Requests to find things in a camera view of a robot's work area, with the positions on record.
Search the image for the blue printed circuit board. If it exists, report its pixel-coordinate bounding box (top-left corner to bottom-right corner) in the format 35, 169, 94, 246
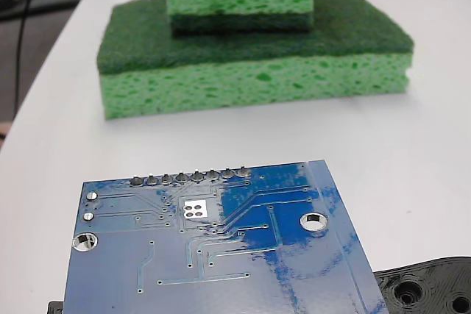
62, 160, 390, 314

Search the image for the large green scrub sponge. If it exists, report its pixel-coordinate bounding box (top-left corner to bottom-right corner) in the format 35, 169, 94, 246
96, 0, 415, 121

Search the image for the black 3D printed bracket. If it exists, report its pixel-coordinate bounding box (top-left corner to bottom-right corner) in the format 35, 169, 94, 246
46, 254, 471, 314

